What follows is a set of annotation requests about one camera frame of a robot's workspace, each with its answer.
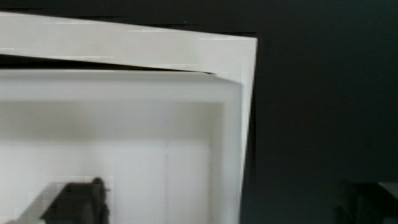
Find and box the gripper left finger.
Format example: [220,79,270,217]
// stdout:
[40,178,110,224]

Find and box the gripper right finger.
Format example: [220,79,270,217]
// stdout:
[335,182,398,224]

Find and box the white drawer cabinet box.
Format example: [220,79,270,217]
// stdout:
[0,12,257,224]

